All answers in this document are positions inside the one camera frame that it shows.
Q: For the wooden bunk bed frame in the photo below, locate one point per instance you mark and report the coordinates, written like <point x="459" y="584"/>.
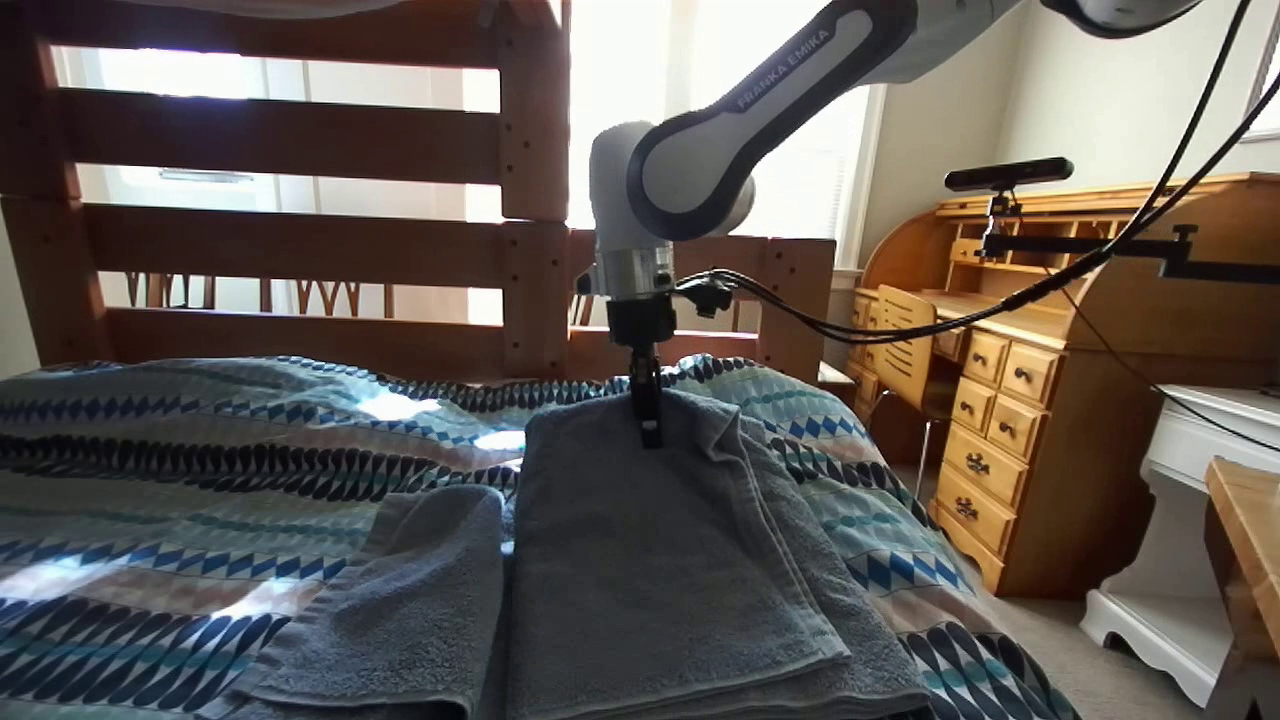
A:
<point x="293" y="240"/>

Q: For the light wooden table top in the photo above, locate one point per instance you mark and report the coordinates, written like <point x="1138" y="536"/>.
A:
<point x="1253" y="535"/>

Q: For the blue patterned bed blanket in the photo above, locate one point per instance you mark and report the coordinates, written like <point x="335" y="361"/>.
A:
<point x="174" y="535"/>

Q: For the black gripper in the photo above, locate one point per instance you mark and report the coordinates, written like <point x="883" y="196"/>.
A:
<point x="642" y="323"/>

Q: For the black stereo camera on arm mount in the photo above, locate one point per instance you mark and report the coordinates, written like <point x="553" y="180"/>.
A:
<point x="1008" y="175"/>

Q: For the wooden roll-top desk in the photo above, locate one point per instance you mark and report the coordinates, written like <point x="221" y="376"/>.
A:
<point x="1145" y="425"/>

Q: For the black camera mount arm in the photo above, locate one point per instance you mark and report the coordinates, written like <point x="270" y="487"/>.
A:
<point x="1200" y="266"/>

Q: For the grey-blue terry towel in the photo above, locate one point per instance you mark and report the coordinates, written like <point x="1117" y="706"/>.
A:
<point x="642" y="572"/>

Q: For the white side table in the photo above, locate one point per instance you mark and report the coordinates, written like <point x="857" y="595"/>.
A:
<point x="1184" y="535"/>

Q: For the wooden chairs behind bed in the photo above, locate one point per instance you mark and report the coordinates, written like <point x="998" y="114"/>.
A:
<point x="321" y="295"/>

